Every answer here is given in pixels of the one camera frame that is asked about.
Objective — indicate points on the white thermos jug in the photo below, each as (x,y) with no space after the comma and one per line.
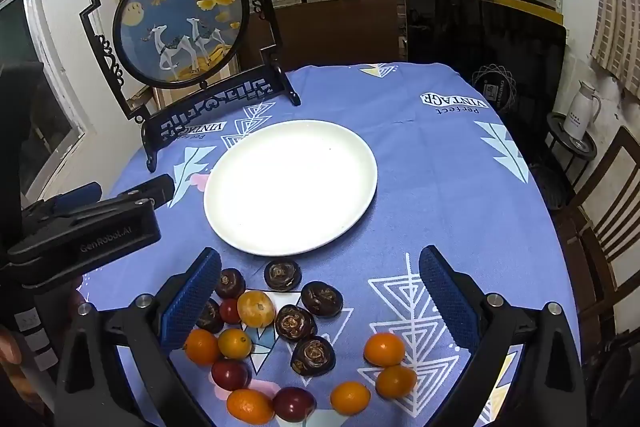
(580,112)

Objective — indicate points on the white lattice curtain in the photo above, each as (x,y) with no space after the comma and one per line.
(617,17)

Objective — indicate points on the round embroidered screen black stand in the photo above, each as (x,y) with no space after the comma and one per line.
(180,27)

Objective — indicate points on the white round plate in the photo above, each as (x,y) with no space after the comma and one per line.
(290,187)

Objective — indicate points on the dark brown water chestnut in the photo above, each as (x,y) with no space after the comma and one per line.
(282,275)
(313,355)
(212,318)
(295,323)
(231,283)
(322,298)

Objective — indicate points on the small round black side table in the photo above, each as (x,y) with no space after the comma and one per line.
(586,151)

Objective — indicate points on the person's left hand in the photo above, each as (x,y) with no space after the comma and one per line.
(9,347)

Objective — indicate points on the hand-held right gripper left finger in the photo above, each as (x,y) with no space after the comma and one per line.
(192,299)

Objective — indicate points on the dark red cherry tomato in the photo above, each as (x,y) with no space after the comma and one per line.
(230,374)
(294,404)

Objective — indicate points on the wooden chair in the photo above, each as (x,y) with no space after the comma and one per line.
(607,217)

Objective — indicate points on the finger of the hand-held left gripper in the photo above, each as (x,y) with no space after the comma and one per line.
(80,197)
(150,192)

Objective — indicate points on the white framed window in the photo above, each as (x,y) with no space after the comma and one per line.
(45,117)

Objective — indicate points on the large yellow-orange tomato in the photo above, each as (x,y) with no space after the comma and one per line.
(256,308)

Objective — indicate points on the small orange kumquat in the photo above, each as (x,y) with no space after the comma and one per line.
(396,381)
(350,398)
(201,347)
(250,406)
(384,349)
(234,343)

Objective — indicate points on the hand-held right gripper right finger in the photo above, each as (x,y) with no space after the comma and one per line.
(447,297)

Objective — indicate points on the small red cherry tomato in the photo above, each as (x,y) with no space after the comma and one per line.
(230,312)

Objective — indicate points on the brown cardboard sheet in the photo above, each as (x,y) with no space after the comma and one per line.
(340,32)

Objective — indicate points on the black glossy panel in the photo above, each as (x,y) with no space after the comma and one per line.
(475,42)

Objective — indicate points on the blue printed tablecloth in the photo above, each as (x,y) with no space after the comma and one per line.
(450,217)

